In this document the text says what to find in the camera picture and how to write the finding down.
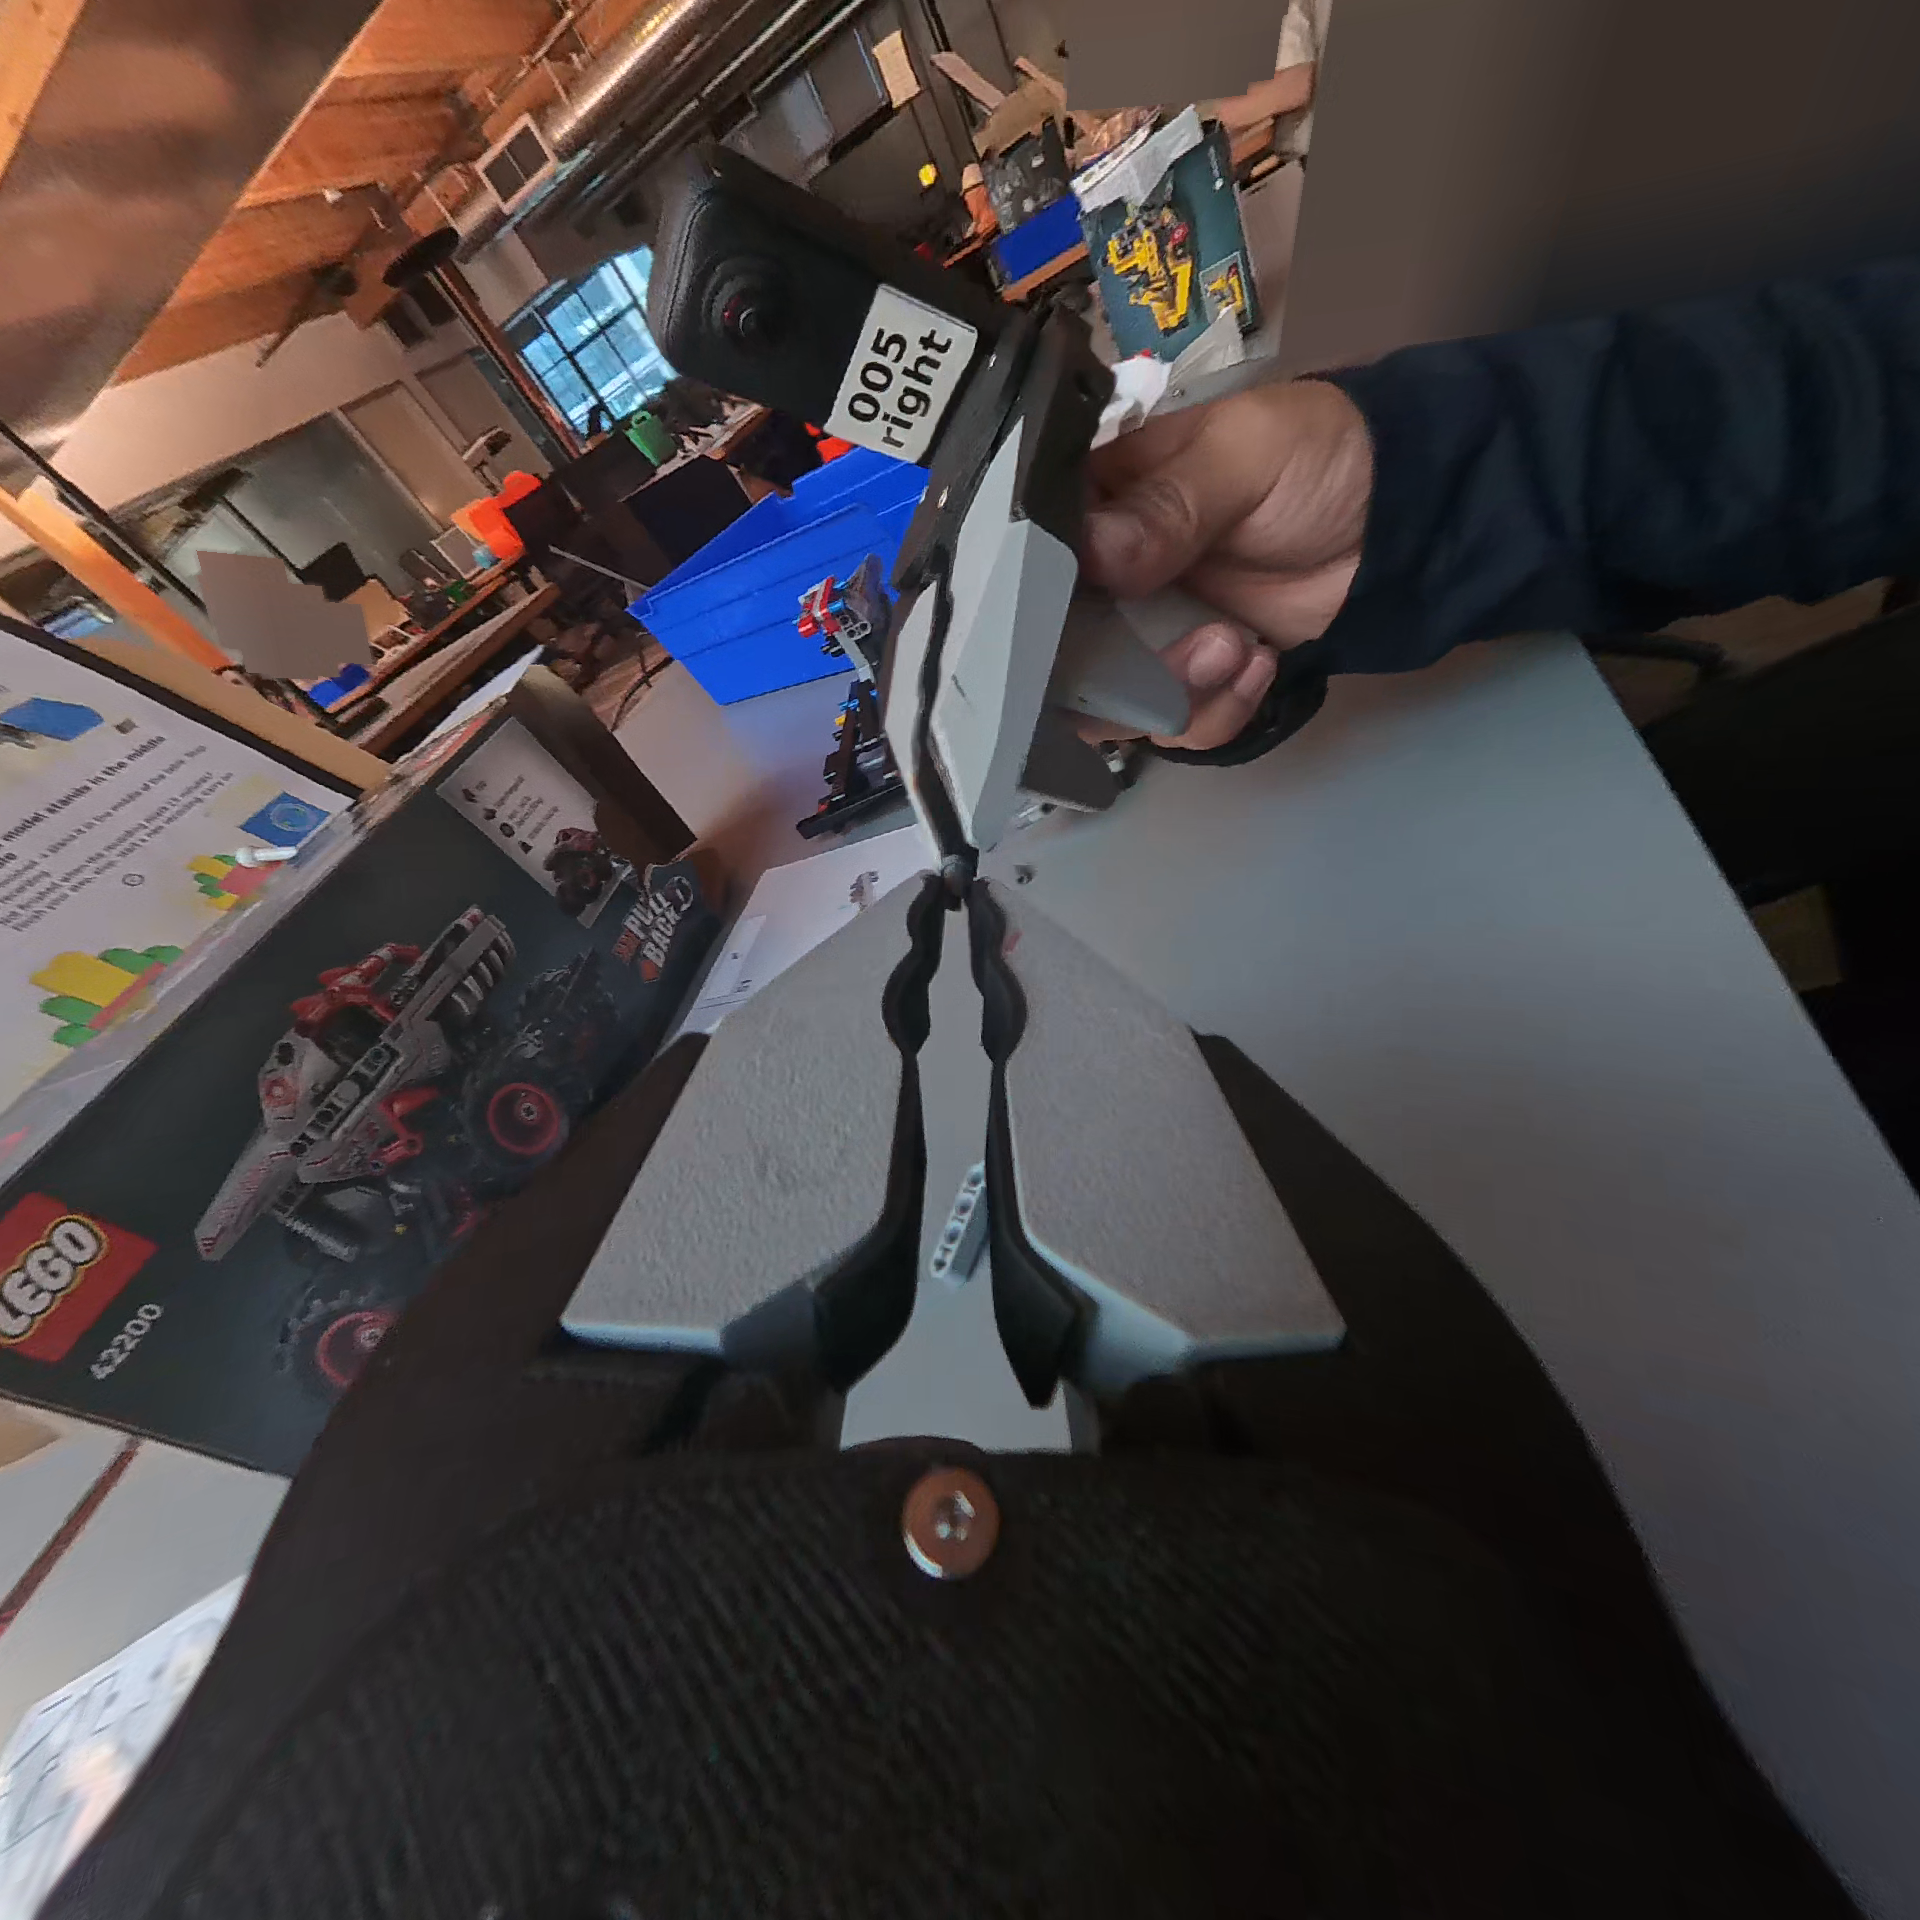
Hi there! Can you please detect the printed paper sheet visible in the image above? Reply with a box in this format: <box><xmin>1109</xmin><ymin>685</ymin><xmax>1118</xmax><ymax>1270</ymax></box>
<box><xmin>0</xmin><ymin>1582</ymin><xmax>248</xmax><ymax>1882</ymax></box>

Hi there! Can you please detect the large paned window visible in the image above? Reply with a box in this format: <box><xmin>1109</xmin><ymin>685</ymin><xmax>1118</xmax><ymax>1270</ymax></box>
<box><xmin>502</xmin><ymin>246</ymin><xmax>676</xmax><ymax>435</ymax></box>

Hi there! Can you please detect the partly built lego model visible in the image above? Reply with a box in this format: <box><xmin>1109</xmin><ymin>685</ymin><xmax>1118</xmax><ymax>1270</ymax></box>
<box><xmin>796</xmin><ymin>550</ymin><xmax>909</xmax><ymax>841</ymax></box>

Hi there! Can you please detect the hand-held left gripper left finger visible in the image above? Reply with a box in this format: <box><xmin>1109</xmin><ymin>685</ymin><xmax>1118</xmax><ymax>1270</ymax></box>
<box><xmin>560</xmin><ymin>877</ymin><xmax>950</xmax><ymax>1394</ymax></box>

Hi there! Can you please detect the person's right hand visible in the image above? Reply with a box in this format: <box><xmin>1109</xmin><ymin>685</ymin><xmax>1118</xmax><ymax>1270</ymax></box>
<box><xmin>1078</xmin><ymin>375</ymin><xmax>1376</xmax><ymax>753</ymax></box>

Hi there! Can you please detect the printed brick instruction board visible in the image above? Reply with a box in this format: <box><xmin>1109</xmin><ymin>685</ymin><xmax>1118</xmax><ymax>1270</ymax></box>
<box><xmin>0</xmin><ymin>615</ymin><xmax>361</xmax><ymax>1112</ymax></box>

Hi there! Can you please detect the small blue box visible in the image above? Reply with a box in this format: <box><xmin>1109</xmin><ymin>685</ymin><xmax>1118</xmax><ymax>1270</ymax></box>
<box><xmin>996</xmin><ymin>193</ymin><xmax>1086</xmax><ymax>294</ymax></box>

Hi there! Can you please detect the grey lego beam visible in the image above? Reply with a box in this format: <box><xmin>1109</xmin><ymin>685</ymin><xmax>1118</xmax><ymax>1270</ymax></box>
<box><xmin>928</xmin><ymin>1161</ymin><xmax>991</xmax><ymax>1288</ymax></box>

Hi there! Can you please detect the monster truck lego box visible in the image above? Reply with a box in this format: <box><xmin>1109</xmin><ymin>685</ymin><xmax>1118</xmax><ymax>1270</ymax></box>
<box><xmin>0</xmin><ymin>661</ymin><xmax>740</xmax><ymax>1478</ymax></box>

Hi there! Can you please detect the blue plastic bin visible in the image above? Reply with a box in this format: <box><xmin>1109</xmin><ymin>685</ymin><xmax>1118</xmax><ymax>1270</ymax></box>
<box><xmin>627</xmin><ymin>441</ymin><xmax>939</xmax><ymax>706</ymax></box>

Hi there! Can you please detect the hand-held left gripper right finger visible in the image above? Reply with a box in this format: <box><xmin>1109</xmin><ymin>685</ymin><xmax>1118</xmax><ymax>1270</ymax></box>
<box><xmin>965</xmin><ymin>880</ymin><xmax>1349</xmax><ymax>1408</ymax></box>

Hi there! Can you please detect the person's right forearm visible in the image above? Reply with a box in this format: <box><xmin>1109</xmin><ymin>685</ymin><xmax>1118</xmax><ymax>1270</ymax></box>
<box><xmin>1295</xmin><ymin>262</ymin><xmax>1920</xmax><ymax>682</ymax></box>

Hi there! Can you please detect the yellow vehicle lego box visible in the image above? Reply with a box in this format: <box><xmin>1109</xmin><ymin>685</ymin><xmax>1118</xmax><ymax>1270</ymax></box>
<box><xmin>1077</xmin><ymin>119</ymin><xmax>1264</xmax><ymax>365</ymax></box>

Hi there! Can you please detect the orange chair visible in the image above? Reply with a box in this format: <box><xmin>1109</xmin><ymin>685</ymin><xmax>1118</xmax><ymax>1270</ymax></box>
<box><xmin>449</xmin><ymin>469</ymin><xmax>549</xmax><ymax>549</ymax></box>

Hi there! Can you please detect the wooden workbench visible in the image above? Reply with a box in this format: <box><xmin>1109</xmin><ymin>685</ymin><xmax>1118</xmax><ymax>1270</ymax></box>
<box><xmin>335</xmin><ymin>576</ymin><xmax>564</xmax><ymax>752</ymax></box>

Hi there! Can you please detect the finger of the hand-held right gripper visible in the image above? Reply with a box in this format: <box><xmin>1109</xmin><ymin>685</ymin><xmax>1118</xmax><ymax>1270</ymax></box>
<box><xmin>928</xmin><ymin>448</ymin><xmax>1077</xmax><ymax>869</ymax></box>
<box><xmin>883</xmin><ymin>568</ymin><xmax>965</xmax><ymax>875</ymax></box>

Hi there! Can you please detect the white instruction booklet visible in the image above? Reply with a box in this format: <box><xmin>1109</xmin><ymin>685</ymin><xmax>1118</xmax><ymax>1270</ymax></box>
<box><xmin>667</xmin><ymin>862</ymin><xmax>921</xmax><ymax>1050</ymax></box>

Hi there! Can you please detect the metal ventilation duct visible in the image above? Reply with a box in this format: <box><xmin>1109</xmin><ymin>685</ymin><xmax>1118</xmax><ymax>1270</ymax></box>
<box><xmin>449</xmin><ymin>0</ymin><xmax>916</xmax><ymax>265</ymax></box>

